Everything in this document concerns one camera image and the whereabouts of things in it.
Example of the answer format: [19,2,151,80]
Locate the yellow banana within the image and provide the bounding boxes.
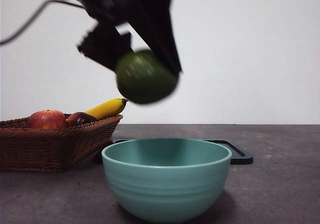
[84,98,129,121]

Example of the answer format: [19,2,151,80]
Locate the brown wicker basket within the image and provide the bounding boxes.
[0,113,124,173]

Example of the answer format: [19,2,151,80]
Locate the red apple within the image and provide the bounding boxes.
[26,109,68,130]

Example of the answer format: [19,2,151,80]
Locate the green avocado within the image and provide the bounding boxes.
[115,49,180,105]

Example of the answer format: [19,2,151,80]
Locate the dark red plum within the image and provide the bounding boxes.
[66,111,97,128]

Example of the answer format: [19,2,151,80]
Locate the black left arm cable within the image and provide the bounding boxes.
[0,0,86,46]

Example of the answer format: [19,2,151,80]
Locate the teal ribbed bowl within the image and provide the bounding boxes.
[101,138,233,223]

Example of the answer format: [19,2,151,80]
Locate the black rectangular tray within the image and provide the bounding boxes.
[93,139,254,165]

